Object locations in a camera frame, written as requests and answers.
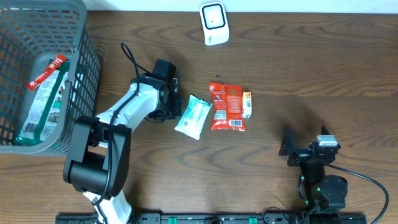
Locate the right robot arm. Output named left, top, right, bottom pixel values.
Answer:
left=279, top=126, right=348, bottom=223

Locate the dark green flat package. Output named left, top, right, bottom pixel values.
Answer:
left=15, top=61, right=70, bottom=146

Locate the small orange white box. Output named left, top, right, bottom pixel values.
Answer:
left=242, top=91, right=252, bottom=118

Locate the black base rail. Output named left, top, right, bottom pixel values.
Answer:
left=55, top=212, right=368, bottom=224

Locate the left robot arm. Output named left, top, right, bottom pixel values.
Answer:
left=63, top=59, right=182, bottom=223

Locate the red snack bag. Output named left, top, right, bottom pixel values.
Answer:
left=209, top=82, right=246, bottom=131

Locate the grey plastic mesh basket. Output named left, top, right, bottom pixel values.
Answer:
left=1, top=0, right=101, bottom=156

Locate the light green wipes pack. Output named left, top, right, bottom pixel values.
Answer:
left=174, top=95, right=213, bottom=140

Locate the white barcode scanner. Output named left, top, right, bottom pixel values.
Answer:
left=199, top=2, right=229, bottom=46

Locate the red stick sachet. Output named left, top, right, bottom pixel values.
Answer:
left=27, top=54, right=67, bottom=91

